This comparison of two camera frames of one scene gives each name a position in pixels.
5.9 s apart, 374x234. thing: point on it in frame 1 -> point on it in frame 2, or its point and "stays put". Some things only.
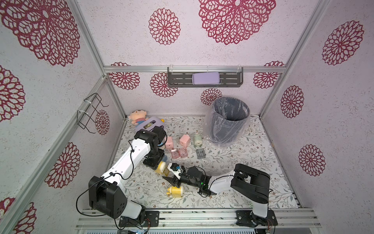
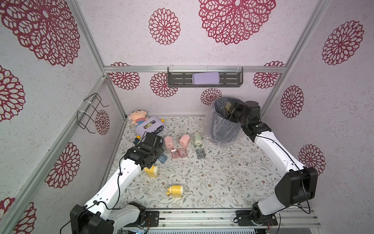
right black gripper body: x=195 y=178 -> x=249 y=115
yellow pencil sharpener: x=160 y=167 -> x=153 y=172
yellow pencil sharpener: x=176 y=192 stays put
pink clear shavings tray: x=183 y=152 stays put
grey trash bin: x=230 y=116 stays put
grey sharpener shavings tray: x=200 y=153 stays put
